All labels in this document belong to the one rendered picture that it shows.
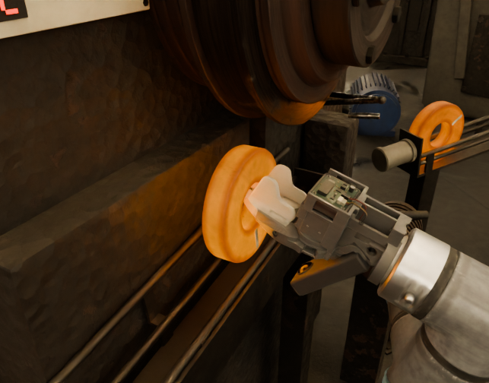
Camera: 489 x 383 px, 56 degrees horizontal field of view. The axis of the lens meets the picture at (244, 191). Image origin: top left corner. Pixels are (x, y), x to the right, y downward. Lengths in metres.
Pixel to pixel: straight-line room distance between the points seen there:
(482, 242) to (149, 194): 1.77
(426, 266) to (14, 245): 0.42
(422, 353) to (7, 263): 0.45
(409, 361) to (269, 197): 0.26
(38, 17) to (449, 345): 0.53
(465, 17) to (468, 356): 2.98
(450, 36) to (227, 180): 3.03
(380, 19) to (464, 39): 2.70
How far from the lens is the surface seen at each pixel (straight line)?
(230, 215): 0.55
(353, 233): 0.54
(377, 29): 0.72
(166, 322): 0.66
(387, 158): 1.12
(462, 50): 3.43
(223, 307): 0.64
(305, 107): 0.71
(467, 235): 2.19
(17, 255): 0.49
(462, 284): 0.53
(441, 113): 1.20
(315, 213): 0.52
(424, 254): 0.53
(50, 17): 0.49
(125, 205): 0.55
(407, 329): 0.65
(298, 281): 0.60
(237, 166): 0.55
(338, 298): 1.71
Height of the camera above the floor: 1.14
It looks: 30 degrees down
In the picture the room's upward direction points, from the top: straight up
